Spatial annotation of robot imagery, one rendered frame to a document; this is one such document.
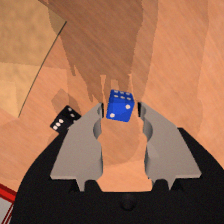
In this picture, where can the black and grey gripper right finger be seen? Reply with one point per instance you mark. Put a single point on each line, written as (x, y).
(174, 155)

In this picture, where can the tan mat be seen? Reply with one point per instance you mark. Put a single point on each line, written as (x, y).
(28, 31)

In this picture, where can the blue die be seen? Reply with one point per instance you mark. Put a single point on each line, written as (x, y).
(120, 106)

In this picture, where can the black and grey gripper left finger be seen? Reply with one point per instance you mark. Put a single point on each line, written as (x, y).
(72, 158)

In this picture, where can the black die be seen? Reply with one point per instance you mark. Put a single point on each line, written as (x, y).
(65, 119)

